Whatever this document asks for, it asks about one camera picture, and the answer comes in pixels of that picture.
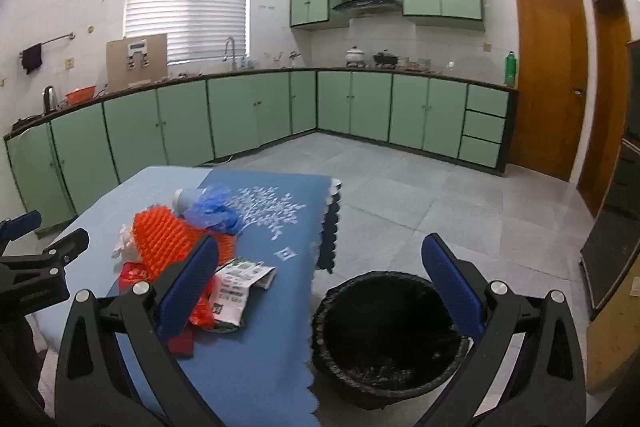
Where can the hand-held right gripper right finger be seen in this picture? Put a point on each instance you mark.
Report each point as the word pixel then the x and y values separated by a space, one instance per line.
pixel 452 287

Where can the range hood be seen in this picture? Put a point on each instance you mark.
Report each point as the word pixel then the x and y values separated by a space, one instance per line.
pixel 365 5

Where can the cardboard box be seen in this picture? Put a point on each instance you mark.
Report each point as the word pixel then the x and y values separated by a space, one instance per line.
pixel 136 64

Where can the blue tree print tablecloth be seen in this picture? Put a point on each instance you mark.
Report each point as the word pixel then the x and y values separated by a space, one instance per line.
pixel 280 307

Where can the green bottle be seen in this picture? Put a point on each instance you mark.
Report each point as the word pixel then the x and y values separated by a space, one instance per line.
pixel 510 71

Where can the black wok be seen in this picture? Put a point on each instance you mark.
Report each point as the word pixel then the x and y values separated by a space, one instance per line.
pixel 386 59

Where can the white window blind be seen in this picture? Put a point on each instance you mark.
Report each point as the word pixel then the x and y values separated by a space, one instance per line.
pixel 187 4

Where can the white cooking pot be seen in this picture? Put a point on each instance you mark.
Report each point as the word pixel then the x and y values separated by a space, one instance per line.
pixel 355 57

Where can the blue plastic bag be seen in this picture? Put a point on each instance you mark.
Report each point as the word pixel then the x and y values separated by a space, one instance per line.
pixel 212 209

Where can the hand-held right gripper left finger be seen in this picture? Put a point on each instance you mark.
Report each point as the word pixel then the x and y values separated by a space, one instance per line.
pixel 187 287

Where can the white plastic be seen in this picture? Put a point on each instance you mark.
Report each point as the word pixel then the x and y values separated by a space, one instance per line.
pixel 124 243

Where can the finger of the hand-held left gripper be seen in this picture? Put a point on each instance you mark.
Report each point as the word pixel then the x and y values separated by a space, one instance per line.
pixel 65 248
pixel 20 224

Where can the orange plastic basin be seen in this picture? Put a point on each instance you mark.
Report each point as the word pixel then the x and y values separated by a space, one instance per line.
pixel 80 96

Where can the white printed wrapper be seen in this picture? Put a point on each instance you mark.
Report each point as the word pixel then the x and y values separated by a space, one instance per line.
pixel 235 287

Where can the dark red packet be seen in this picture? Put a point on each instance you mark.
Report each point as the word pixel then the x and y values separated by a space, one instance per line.
pixel 181 344

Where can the row of glass jars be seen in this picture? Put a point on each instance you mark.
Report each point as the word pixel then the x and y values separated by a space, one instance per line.
pixel 419 65

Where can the steel electric kettle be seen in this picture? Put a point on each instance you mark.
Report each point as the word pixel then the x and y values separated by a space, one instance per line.
pixel 50 101

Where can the metal faucet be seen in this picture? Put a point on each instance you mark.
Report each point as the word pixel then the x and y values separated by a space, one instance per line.
pixel 230 54

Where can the dark glass cabinet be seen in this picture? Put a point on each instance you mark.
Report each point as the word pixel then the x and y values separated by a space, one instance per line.
pixel 612 227

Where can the green base cabinets with drawers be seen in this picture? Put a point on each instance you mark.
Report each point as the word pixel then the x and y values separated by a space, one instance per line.
pixel 410 112

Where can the blue and white paper cup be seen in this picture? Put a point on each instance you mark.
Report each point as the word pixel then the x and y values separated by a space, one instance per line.
pixel 184 201

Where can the beige wooden board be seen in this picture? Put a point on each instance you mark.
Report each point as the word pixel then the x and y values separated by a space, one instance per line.
pixel 612 347

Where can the metal towel rail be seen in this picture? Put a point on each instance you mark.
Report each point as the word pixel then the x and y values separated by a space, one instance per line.
pixel 50 41

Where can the black trash bin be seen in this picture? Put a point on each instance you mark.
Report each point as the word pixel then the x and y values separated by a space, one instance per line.
pixel 380 332

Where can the red plastic bag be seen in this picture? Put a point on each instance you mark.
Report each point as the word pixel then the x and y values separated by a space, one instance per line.
pixel 135 277

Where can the open wooden door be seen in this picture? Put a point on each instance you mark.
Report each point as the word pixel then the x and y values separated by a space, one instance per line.
pixel 607 107

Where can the dark towel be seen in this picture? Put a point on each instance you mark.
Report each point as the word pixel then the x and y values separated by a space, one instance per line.
pixel 31 58

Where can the closed wooden door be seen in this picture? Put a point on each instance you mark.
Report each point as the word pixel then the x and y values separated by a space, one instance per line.
pixel 547 82

